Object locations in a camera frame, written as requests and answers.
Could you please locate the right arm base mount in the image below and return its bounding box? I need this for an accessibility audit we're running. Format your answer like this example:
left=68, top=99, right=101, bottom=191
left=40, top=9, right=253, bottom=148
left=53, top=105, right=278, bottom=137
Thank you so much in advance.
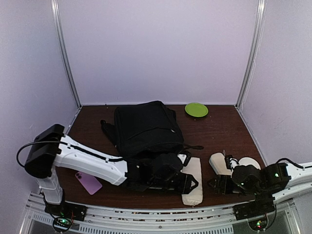
left=233, top=195, right=277, bottom=233

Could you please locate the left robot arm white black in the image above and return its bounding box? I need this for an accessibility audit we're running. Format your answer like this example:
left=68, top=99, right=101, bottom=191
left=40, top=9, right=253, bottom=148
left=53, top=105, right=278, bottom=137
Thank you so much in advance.
left=24, top=124, right=203, bottom=216

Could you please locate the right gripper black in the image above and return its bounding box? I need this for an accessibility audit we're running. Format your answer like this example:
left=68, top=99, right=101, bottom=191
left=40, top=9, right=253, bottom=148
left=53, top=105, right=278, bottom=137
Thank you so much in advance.
left=207, top=176, right=263, bottom=196

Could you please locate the left aluminium frame post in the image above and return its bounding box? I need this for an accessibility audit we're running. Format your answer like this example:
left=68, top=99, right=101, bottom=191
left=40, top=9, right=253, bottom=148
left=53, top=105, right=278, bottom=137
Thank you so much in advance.
left=51, top=0, right=82, bottom=109

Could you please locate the black student backpack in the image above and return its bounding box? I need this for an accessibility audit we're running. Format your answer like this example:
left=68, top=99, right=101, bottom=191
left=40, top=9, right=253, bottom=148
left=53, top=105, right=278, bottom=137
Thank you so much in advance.
left=100, top=100, right=204, bottom=158

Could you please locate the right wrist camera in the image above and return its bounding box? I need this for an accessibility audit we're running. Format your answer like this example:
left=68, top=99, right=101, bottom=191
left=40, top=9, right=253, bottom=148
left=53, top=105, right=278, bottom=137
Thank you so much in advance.
left=225, top=155, right=239, bottom=171

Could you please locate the front aluminium rail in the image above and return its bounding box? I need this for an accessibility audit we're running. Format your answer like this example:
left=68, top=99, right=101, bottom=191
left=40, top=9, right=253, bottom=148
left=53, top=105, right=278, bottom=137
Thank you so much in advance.
left=17, top=193, right=303, bottom=234

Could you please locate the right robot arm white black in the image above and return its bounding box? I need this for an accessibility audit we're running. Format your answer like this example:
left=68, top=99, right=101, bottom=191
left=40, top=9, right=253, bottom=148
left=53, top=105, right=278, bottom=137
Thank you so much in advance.
left=207, top=158, right=312, bottom=215

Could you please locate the white bowl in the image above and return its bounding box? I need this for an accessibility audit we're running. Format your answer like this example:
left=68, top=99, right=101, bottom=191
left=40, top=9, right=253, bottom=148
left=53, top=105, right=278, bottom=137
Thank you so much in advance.
left=238, top=157, right=261, bottom=170

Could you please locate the beige fabric pencil pouch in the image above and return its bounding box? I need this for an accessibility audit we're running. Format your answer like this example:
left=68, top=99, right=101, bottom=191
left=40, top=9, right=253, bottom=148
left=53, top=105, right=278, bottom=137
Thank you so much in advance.
left=181, top=157, right=203, bottom=207

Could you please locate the beige glasses case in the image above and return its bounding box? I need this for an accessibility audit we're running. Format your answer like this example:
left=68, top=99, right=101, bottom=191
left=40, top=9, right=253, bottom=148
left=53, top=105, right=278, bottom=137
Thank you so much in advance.
left=209, top=153, right=232, bottom=176

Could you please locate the pink smartphone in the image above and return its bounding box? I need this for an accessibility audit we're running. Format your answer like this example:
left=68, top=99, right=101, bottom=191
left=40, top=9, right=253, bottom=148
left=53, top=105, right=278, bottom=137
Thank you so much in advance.
left=75, top=172, right=102, bottom=195

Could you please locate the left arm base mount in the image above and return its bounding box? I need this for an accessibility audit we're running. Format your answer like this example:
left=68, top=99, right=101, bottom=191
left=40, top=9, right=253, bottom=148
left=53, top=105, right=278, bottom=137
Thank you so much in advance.
left=42, top=192, right=87, bottom=234

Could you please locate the green plate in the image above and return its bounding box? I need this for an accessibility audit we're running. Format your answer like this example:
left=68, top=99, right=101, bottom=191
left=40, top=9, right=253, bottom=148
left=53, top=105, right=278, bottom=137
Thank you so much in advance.
left=185, top=102, right=209, bottom=117

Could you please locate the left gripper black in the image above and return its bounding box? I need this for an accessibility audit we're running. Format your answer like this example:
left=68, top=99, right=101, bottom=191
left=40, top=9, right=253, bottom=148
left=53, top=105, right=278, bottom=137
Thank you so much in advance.
left=150, top=173, right=199, bottom=195

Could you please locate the right aluminium frame post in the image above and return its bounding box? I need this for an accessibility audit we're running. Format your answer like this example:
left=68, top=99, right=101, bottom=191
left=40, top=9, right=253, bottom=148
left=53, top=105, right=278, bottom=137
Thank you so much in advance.
left=236, top=0, right=266, bottom=110

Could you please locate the aluminium frame post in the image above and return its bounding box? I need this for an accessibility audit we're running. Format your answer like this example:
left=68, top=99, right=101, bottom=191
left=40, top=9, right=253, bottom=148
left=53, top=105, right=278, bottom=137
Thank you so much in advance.
left=51, top=0, right=82, bottom=109
left=236, top=0, right=266, bottom=110

